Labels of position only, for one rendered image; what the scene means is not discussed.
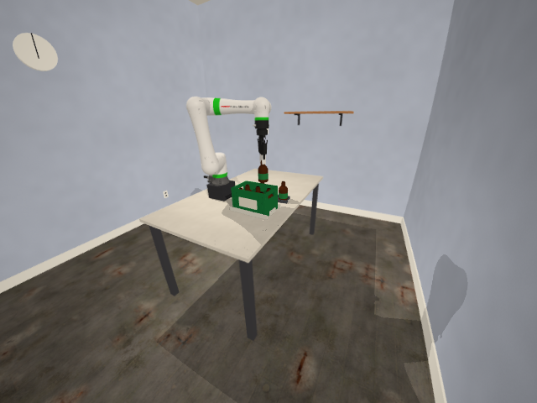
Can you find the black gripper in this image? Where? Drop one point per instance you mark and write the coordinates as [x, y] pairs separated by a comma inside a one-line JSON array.
[[262, 145]]

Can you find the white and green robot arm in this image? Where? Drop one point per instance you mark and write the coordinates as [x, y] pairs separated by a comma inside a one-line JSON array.
[[213, 164]]

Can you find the green bottle crate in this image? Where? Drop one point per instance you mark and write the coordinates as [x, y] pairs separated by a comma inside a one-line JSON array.
[[253, 201]]

